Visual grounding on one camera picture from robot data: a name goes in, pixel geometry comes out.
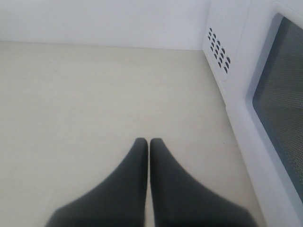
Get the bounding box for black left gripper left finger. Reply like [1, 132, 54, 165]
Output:
[46, 138, 148, 227]

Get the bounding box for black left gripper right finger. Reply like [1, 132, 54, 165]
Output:
[150, 138, 256, 227]

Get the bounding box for white microwave door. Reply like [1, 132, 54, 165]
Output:
[226, 0, 303, 204]

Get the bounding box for white Midea microwave body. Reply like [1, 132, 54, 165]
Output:
[202, 0, 275, 114]

